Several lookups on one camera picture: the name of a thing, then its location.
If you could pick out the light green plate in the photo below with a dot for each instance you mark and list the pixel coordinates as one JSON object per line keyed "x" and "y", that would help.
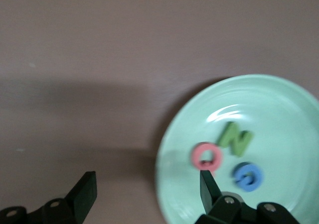
{"x": 274, "y": 109}

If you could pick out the brown table cover sheet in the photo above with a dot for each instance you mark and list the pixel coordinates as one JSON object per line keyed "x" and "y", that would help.
{"x": 74, "y": 47}

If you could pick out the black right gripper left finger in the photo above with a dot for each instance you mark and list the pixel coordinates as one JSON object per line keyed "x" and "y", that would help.
{"x": 84, "y": 194}

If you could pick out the blue letter G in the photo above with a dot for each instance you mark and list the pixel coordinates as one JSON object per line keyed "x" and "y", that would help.
{"x": 259, "y": 176}

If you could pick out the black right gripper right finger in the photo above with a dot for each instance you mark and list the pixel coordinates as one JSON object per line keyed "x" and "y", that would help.
{"x": 208, "y": 191}

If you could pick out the pink letter Q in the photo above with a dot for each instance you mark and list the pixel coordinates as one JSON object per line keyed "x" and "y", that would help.
{"x": 197, "y": 154}

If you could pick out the green letter N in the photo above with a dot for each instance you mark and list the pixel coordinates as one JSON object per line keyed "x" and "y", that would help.
{"x": 235, "y": 140}

